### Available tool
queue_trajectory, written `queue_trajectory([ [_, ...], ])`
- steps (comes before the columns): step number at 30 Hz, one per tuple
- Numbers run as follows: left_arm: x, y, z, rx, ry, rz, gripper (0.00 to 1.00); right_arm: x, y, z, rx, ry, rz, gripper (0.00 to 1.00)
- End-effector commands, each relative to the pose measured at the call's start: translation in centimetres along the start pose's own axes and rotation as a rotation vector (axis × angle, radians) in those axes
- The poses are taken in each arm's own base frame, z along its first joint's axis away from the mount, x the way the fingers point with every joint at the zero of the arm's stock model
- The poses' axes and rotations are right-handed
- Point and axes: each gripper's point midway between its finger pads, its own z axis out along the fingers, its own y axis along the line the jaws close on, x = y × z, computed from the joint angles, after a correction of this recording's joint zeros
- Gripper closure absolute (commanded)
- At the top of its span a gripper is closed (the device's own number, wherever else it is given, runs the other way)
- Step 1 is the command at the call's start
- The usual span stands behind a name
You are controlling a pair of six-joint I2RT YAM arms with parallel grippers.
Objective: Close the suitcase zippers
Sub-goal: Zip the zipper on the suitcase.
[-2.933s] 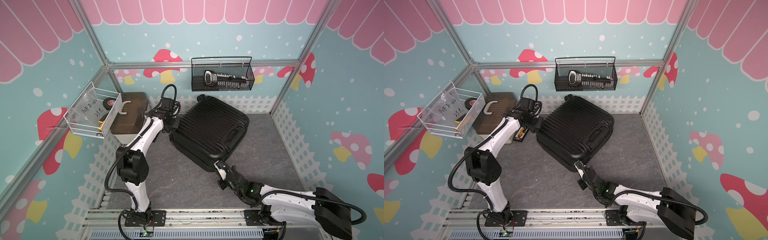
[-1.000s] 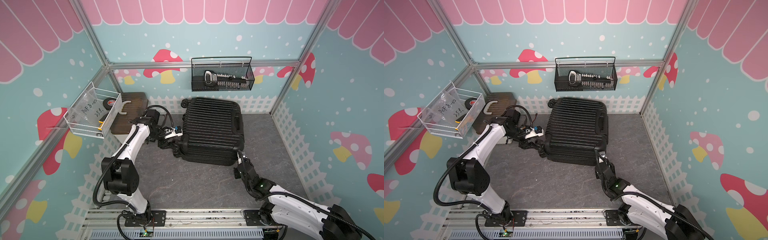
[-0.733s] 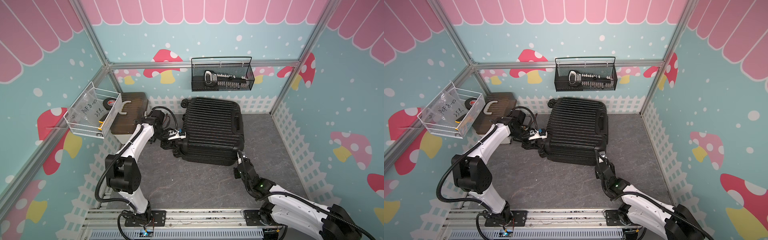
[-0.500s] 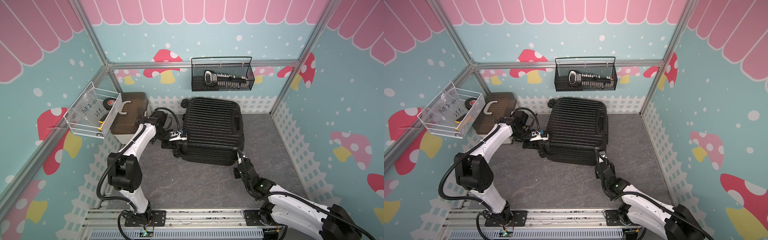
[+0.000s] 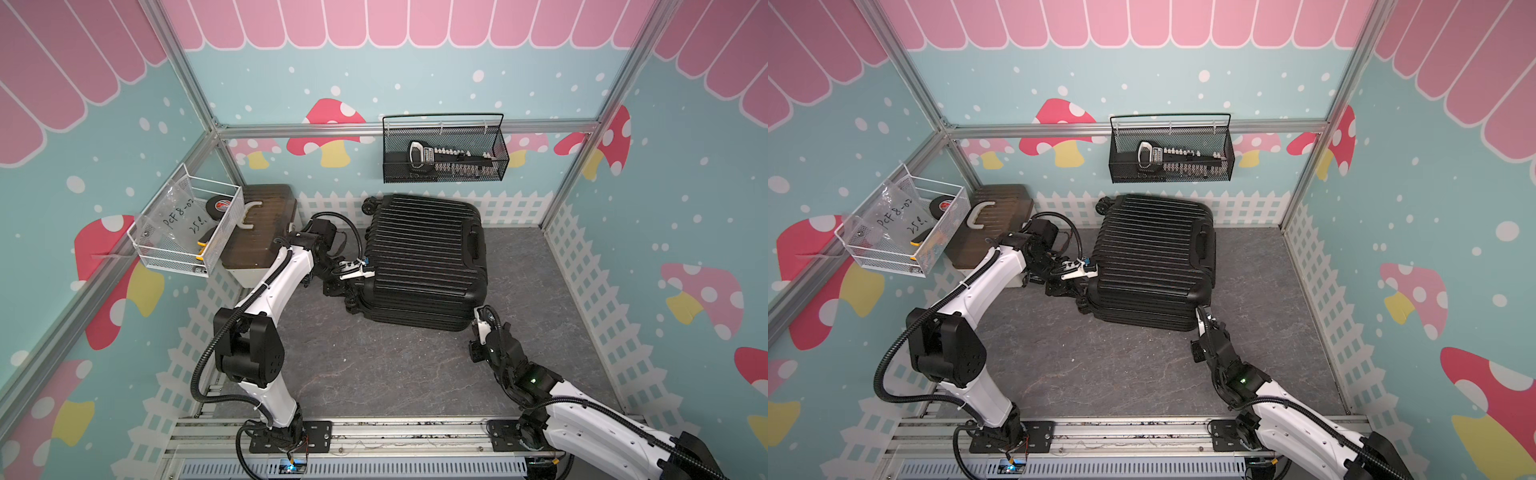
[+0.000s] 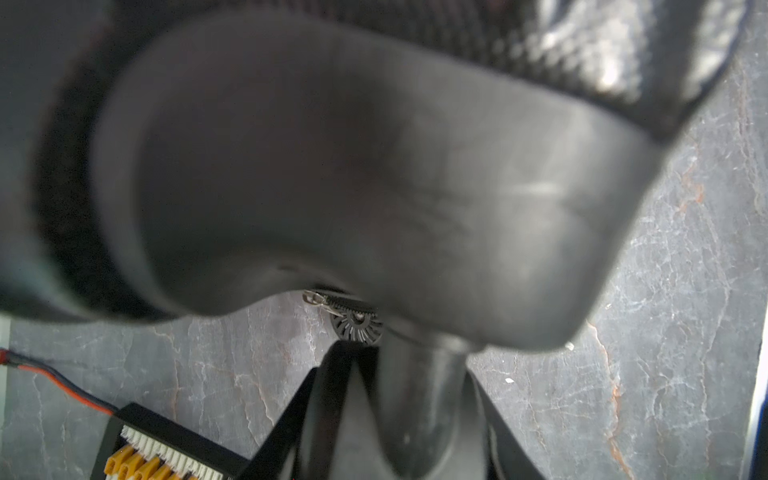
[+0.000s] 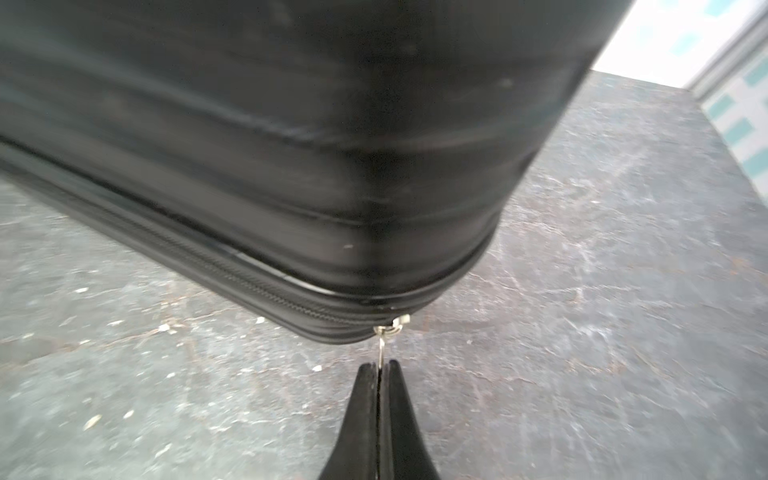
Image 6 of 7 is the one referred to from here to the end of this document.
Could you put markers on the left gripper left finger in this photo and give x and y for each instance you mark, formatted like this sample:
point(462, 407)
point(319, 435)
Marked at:
point(301, 445)

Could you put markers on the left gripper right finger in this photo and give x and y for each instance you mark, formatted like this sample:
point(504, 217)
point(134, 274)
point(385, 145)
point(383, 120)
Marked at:
point(506, 459)

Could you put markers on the black tray orange bits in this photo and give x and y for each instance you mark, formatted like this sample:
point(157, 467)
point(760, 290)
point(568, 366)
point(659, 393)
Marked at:
point(141, 444)

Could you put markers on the black hard-shell suitcase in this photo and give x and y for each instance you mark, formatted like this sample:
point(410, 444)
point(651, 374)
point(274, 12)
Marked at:
point(468, 168)

